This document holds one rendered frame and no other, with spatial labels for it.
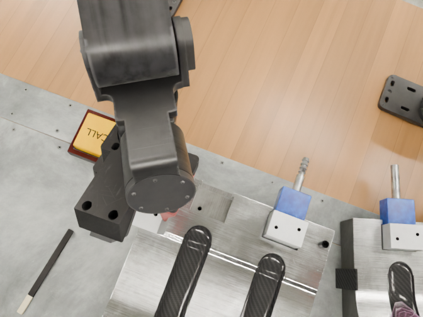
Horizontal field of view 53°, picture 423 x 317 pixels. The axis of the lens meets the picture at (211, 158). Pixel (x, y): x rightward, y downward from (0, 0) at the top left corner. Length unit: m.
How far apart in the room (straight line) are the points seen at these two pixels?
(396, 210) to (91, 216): 0.46
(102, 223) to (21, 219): 0.36
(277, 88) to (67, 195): 0.40
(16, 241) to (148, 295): 0.24
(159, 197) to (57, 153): 0.41
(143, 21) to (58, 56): 0.49
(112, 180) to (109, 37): 0.13
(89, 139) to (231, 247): 0.28
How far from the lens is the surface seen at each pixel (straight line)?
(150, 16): 0.33
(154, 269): 0.60
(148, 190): 0.34
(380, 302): 0.68
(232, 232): 0.60
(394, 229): 0.67
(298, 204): 0.60
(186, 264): 0.60
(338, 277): 0.71
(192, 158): 0.47
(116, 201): 0.38
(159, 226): 0.53
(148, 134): 0.33
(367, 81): 0.82
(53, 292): 0.71
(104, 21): 0.33
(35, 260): 0.72
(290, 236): 0.58
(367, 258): 0.68
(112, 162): 0.41
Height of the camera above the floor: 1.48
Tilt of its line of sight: 75 degrees down
